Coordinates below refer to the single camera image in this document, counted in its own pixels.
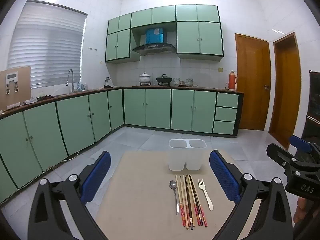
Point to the white cloth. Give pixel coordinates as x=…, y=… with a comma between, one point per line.
x=30, y=101

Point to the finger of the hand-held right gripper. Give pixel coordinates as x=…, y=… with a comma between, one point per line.
x=282, y=155
x=300, y=143

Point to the green wall cabinet above hood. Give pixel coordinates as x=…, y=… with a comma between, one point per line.
x=150, y=17

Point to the wooden door in frame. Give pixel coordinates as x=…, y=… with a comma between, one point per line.
x=285, y=92

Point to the white plastic fork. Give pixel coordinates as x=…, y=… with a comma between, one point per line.
x=206, y=195

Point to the white window blind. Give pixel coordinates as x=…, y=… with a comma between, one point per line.
x=47, y=50

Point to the dark cloth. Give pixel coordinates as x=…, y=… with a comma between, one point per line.
x=46, y=97

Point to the dark glass-front cabinet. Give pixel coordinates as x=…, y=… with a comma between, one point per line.
x=315, y=97

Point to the white device on board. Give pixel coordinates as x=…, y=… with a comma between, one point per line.
x=12, y=78

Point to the metal spoon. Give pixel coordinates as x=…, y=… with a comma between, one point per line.
x=173, y=185

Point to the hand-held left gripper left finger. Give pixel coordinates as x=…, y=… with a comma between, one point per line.
x=96, y=177

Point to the blue-wrapped hood chimney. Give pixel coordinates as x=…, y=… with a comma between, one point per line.
x=155, y=36

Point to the red thermos flask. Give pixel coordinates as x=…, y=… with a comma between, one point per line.
x=233, y=81

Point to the chrome kitchen faucet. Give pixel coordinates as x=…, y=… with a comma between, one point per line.
x=72, y=85

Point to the clear bottle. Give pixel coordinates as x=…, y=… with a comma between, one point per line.
x=80, y=87

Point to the black range hood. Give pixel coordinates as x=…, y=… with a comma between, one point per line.
x=153, y=48

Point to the glass jar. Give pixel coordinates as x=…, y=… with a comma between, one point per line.
x=189, y=81

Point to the white two-compartment utensil holder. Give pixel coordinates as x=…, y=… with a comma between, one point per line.
x=175, y=160

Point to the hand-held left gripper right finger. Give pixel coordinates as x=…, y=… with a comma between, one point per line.
x=225, y=177

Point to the green kitchen base cabinets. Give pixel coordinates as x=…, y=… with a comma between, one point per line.
x=157, y=110

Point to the white cooking pot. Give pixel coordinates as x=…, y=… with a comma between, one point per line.
x=145, y=78

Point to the metal kettle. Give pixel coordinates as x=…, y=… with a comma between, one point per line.
x=107, y=81

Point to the large green wall cabinet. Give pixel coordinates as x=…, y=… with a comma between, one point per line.
x=197, y=37

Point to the person's right hand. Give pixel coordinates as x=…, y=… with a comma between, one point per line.
x=300, y=212

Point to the black wok with lid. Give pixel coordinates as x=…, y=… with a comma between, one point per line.
x=164, y=80

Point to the wall power outlets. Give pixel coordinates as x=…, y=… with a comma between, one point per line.
x=92, y=49

